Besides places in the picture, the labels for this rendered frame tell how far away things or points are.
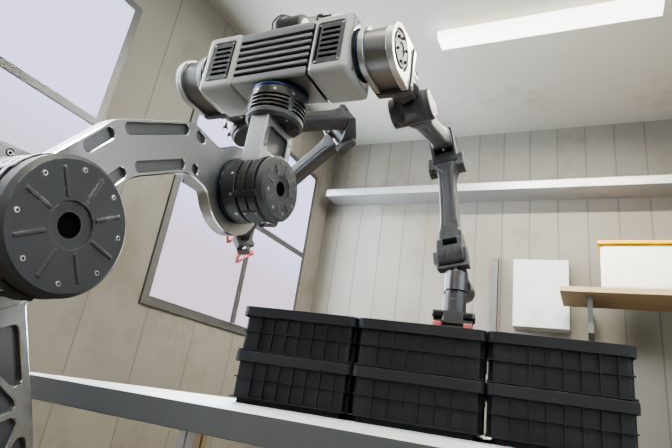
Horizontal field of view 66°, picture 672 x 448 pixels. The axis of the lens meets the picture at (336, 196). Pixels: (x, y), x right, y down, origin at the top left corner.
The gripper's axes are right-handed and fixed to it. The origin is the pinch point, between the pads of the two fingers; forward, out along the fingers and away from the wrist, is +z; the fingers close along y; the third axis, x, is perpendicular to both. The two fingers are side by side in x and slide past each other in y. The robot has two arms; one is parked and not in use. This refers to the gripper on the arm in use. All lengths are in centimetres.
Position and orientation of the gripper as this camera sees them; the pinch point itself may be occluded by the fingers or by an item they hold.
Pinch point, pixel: (450, 352)
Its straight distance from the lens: 133.1
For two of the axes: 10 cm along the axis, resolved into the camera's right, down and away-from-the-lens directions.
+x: -2.6, -4.3, -8.7
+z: -1.6, 9.0, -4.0
